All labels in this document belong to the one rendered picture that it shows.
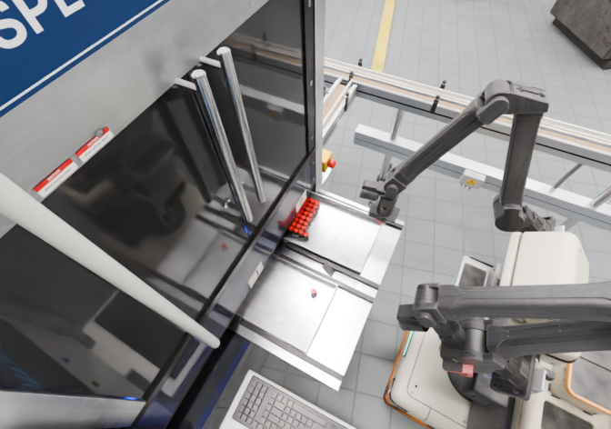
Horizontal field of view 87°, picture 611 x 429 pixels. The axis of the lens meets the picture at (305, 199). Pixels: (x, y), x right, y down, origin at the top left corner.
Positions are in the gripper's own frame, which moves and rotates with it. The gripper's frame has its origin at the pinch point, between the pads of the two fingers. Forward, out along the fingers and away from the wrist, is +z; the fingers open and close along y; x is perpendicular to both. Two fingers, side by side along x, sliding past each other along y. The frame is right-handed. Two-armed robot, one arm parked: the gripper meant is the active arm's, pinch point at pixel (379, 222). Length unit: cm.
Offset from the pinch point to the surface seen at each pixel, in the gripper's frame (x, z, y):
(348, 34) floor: -283, 98, 124
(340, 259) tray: 16.2, 11.3, 8.5
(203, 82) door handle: 41, -82, 26
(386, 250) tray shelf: 4.1, 11.2, -6.6
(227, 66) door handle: 35, -81, 27
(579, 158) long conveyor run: -83, 10, -72
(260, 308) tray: 47, 12, 27
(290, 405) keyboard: 69, 17, 3
